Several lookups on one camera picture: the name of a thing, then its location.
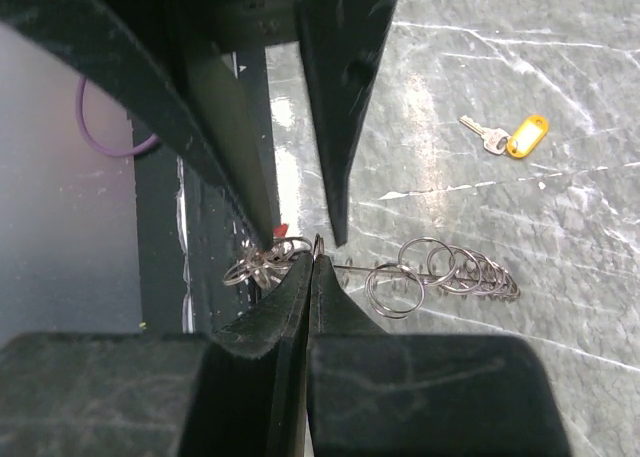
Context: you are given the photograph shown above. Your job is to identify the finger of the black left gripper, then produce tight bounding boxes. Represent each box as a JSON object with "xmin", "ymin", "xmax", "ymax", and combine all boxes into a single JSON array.
[
  {"xmin": 295, "ymin": 0, "xmax": 398, "ymax": 247},
  {"xmin": 1, "ymin": 0, "xmax": 274, "ymax": 248}
]

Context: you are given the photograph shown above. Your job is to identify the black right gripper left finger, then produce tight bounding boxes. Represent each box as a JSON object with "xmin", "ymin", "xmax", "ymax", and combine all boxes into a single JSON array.
[{"xmin": 1, "ymin": 254, "xmax": 313, "ymax": 456}]

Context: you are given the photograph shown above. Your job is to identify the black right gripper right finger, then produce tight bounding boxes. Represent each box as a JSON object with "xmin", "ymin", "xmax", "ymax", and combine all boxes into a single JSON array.
[{"xmin": 307, "ymin": 255, "xmax": 571, "ymax": 456}]

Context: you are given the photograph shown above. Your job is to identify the round metal key organizer disc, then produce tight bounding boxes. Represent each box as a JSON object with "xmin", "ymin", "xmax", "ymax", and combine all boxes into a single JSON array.
[{"xmin": 222, "ymin": 235, "xmax": 521, "ymax": 320}]

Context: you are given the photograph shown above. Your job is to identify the key with yellow tag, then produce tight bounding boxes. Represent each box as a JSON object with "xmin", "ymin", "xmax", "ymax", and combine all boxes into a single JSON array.
[{"xmin": 459, "ymin": 115, "xmax": 549, "ymax": 159}]

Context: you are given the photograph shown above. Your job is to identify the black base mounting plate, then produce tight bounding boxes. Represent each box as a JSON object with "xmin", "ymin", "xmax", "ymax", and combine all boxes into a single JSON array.
[{"xmin": 129, "ymin": 46, "xmax": 281, "ymax": 334}]

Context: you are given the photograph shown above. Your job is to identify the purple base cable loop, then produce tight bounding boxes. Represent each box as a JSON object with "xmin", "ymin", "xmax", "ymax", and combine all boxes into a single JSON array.
[{"xmin": 74, "ymin": 76, "xmax": 160, "ymax": 159}]

